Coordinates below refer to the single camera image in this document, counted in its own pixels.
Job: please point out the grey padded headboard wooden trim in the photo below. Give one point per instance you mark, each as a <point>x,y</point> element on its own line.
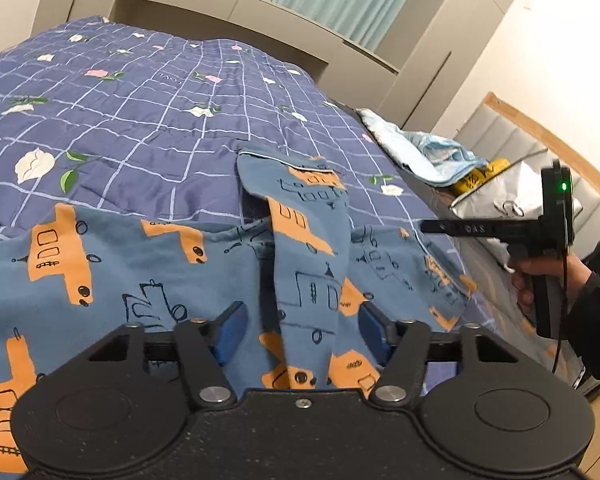
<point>510,135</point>

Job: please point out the light blue patterned cloth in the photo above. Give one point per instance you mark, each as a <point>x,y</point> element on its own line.
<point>420,155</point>

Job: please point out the blue checked floral blanket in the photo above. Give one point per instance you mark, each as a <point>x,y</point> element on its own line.
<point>155,110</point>

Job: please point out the yellow bag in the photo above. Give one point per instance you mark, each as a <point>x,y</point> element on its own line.
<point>480,176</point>

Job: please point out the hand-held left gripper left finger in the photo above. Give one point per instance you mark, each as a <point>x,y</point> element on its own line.
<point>232,332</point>

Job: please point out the person's right hand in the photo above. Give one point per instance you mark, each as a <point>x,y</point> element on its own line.
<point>522,295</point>

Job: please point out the dark grey bed sheet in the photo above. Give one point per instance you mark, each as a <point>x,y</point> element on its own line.
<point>430,192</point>

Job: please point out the silver plastic bag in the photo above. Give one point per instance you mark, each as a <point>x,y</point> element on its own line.
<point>510,197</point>

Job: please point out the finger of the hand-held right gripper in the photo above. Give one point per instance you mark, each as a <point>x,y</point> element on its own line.
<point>480,228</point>

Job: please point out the blue pants with orange print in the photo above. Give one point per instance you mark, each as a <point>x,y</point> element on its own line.
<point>305,240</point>

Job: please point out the beige built-in cabinet unit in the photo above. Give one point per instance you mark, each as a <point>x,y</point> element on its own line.
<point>230,15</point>

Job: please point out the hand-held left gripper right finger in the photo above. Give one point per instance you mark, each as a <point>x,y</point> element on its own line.
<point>372,332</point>

